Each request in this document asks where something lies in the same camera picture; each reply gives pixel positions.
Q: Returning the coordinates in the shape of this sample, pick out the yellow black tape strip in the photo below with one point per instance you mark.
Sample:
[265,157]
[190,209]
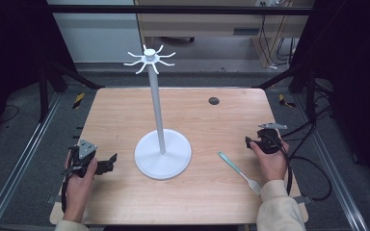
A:
[79,100]
[282,100]

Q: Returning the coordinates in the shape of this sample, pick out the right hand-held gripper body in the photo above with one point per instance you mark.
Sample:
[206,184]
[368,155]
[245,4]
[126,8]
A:
[269,142]

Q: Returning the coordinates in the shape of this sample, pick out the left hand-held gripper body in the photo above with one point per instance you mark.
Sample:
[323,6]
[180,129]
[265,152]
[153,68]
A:
[86,149]

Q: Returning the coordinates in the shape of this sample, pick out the black metal stand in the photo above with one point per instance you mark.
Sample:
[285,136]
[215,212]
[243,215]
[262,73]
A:
[310,96]
[43,96]

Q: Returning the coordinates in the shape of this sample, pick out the white cabinet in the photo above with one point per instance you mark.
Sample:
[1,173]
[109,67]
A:
[96,35]

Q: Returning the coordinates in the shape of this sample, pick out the grey table bracket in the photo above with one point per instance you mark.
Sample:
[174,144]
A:
[54,199]
[303,199]

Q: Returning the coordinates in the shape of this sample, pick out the dark round table grommet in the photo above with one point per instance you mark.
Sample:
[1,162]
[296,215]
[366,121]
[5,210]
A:
[214,100]

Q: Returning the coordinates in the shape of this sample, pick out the person's left hand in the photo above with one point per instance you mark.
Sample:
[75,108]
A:
[77,192]

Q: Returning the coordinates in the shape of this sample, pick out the dark curtain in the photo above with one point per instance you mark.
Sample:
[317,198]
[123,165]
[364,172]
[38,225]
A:
[9,48]
[356,64]

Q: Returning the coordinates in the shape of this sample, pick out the aluminium floor rail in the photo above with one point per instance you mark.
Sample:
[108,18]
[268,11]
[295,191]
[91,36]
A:
[23,157]
[329,162]

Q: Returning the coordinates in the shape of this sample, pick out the person's right hand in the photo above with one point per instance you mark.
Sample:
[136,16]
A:
[273,166]

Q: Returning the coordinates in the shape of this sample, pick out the white hook rack stand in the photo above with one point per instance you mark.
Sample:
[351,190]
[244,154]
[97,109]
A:
[162,157]

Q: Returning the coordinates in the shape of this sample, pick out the black frame crossbar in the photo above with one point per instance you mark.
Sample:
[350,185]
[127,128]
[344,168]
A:
[173,9]

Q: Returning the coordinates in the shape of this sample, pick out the light wooden background desk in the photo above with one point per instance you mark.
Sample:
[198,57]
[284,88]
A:
[205,25]

